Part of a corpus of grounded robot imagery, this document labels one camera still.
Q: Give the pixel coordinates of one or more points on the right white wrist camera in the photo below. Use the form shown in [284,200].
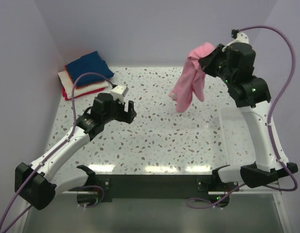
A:
[238,37]

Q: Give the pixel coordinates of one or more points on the red folded t shirt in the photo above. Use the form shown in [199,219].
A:
[67,97]

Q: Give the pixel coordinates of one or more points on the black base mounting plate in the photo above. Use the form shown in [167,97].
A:
[155,186]

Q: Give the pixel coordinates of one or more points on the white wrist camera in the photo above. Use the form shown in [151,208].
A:
[119,92]
[238,37]

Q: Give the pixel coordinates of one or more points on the white plastic laundry basket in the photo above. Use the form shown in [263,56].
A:
[237,143]

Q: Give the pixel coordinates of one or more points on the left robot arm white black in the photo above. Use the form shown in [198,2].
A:
[35,182]

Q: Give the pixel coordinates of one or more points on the pink t shirt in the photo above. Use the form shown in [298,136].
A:
[192,79]

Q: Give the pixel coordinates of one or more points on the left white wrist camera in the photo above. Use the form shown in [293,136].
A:
[119,92]

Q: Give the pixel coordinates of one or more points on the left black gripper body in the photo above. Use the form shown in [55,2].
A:
[117,113]

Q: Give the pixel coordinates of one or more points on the blue folded t shirt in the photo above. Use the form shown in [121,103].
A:
[89,63]

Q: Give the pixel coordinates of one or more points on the orange folded t shirt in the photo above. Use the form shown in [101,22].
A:
[68,80]

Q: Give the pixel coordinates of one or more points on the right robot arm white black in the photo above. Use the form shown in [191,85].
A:
[253,99]

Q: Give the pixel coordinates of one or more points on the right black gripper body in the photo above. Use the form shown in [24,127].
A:
[220,69]

